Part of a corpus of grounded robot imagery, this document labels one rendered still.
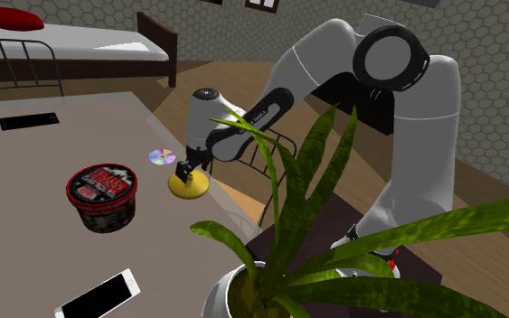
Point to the green plant in white pot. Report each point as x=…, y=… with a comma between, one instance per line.
x=298, y=246

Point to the dark robot stand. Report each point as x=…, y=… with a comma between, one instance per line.
x=338, y=216

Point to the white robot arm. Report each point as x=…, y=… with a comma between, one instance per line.
x=426, y=145

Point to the dark low cabinet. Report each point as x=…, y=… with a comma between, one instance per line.
x=346, y=99

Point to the dark wooden bed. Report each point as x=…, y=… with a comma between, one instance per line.
x=82, y=46

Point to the dark framed wall picture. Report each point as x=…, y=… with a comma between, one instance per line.
x=261, y=3

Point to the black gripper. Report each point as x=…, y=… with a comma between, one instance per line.
x=199, y=157

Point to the shiny compact disc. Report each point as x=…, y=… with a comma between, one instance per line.
x=162, y=157

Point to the yellow round dish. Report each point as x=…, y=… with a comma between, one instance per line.
x=197, y=187

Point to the grey table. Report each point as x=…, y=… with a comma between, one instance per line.
x=29, y=229

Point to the white smartphone with black screen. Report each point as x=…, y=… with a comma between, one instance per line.
x=99, y=297

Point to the flat black remote control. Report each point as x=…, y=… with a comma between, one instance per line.
x=29, y=121

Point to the black tub with red rim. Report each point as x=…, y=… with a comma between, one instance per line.
x=102, y=198

